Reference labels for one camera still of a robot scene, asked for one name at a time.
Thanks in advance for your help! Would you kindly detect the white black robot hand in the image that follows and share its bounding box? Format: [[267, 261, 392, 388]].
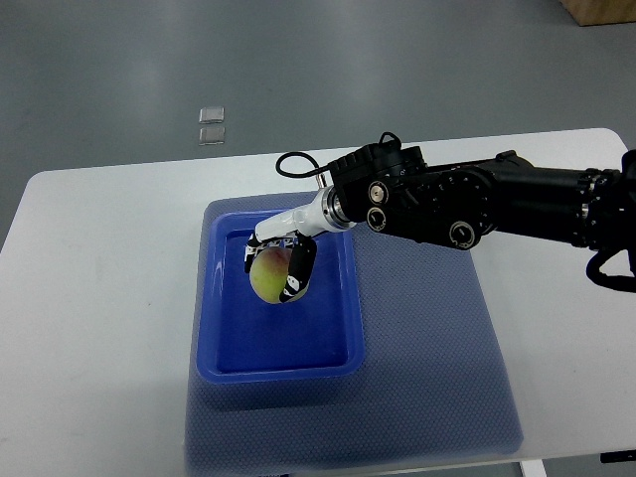
[[243, 186, 355, 288]]

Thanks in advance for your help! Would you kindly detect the green pink peach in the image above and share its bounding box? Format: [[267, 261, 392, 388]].
[[248, 247, 307, 304]]

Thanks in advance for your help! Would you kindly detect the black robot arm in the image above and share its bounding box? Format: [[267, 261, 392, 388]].
[[307, 132, 635, 292]]

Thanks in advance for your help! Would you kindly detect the upper metal floor plate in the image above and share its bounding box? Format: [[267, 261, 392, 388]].
[[199, 106, 225, 124]]

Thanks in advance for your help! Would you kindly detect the blue plastic tray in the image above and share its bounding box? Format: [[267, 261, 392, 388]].
[[193, 202, 365, 385]]

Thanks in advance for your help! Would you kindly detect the blue grey textured mat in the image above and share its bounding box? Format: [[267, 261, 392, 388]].
[[185, 193, 523, 476]]

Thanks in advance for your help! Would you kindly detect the wooden box corner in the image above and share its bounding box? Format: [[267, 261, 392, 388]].
[[559, 0, 635, 27]]

